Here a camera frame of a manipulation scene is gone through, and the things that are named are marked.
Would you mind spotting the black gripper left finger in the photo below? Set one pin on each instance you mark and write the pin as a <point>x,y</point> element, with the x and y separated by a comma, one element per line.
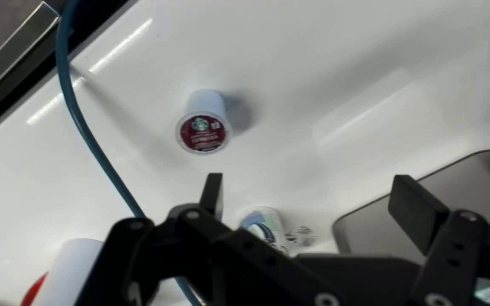
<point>137,256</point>

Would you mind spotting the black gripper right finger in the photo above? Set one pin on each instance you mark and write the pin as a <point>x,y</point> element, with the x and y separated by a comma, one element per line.
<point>455,256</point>

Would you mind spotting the silver metal box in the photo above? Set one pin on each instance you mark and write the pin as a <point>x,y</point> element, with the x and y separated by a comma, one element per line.
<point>382,215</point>

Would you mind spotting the printed paper cup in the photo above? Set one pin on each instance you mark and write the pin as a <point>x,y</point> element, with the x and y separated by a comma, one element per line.
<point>265,227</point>

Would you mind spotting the white coffee pod red lid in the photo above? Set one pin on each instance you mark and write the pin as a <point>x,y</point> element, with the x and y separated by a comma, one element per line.
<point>203,121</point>

